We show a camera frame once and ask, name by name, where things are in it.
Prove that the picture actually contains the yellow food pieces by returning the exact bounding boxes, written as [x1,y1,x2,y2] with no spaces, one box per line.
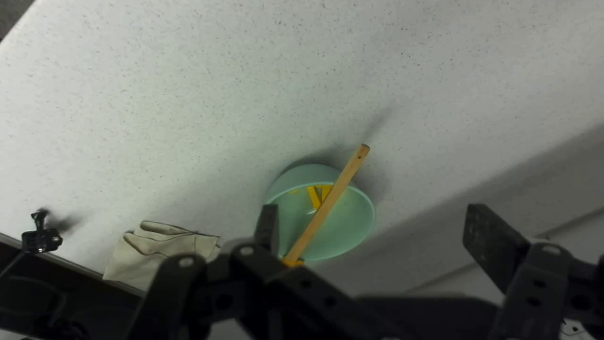
[304,183,336,212]

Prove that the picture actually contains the wooden spatula with yellow head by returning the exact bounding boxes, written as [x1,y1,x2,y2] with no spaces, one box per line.
[281,142,374,268]

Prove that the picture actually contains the green bowl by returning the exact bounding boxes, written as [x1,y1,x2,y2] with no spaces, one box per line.
[262,162,379,264]

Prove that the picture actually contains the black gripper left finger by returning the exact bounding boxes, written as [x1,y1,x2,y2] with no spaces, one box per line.
[124,202,404,340]

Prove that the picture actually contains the beige crumpled cloth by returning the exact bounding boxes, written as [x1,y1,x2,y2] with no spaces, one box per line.
[100,217,225,293]

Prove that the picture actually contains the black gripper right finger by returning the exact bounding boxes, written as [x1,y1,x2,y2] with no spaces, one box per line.
[460,202,604,340]

